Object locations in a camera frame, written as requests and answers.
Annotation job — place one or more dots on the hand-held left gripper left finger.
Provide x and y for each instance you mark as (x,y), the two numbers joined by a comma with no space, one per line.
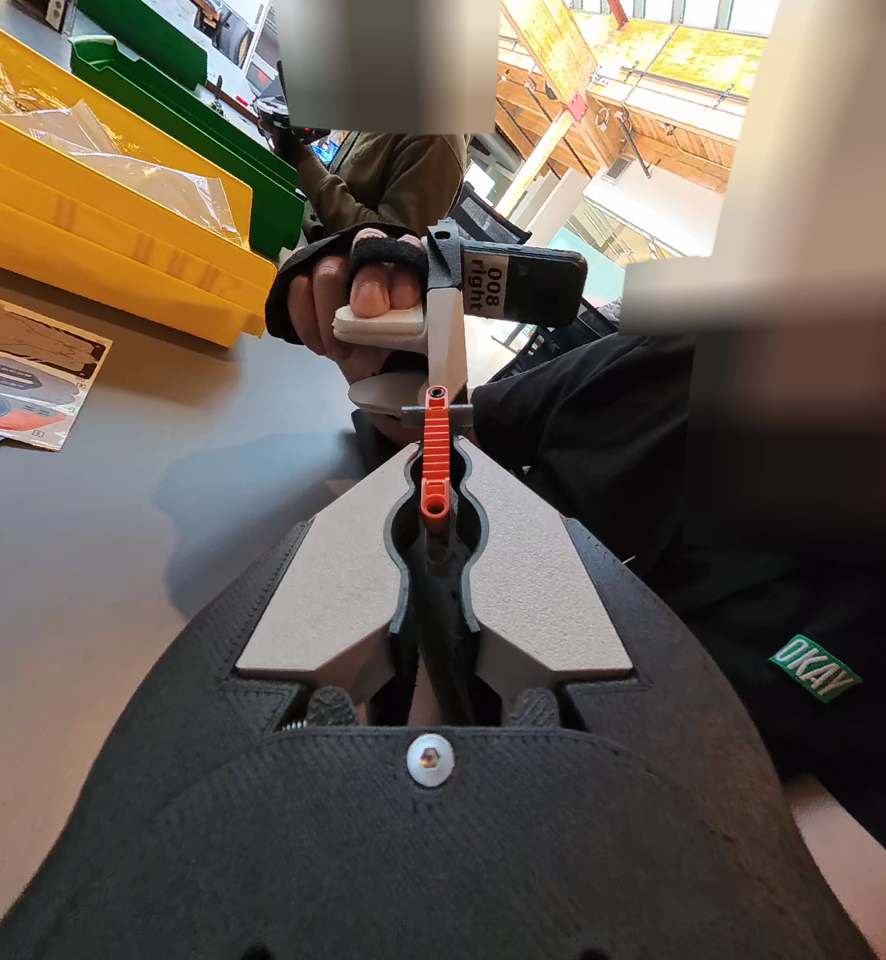
(323,600)

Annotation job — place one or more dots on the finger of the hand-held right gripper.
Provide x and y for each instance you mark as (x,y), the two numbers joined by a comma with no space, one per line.
(445,345)
(386,394)

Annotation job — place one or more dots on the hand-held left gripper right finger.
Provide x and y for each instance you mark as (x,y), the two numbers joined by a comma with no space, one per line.
(540,600)

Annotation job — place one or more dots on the grey bushing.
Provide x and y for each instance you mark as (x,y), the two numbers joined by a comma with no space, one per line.
(461,412)

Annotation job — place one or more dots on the orange toothed rack piece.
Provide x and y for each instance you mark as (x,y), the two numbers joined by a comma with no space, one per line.
(435,450)

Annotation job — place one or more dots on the grey desk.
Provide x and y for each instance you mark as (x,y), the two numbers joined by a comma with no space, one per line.
(150,487)

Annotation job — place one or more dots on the person's right hand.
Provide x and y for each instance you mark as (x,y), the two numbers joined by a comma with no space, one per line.
(371,292)

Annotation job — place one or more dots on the black mesh office chair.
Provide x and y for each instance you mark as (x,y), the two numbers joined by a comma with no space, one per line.
(488,214)

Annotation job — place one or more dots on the long green plastic bin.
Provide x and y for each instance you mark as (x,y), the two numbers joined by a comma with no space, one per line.
(225,150)

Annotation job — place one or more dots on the yellow plastic bin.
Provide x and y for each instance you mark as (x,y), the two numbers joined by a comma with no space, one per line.
(75,240)

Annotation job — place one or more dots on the clear plastic bags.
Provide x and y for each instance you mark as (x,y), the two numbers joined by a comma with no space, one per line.
(113,157)

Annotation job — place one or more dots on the sticker sheet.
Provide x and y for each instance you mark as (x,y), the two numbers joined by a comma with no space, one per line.
(23,375)

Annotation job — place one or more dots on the short green plastic bin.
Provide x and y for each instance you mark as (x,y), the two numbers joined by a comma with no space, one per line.
(150,37)

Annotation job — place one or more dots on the dark cube box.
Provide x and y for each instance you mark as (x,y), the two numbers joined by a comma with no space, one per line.
(45,13)

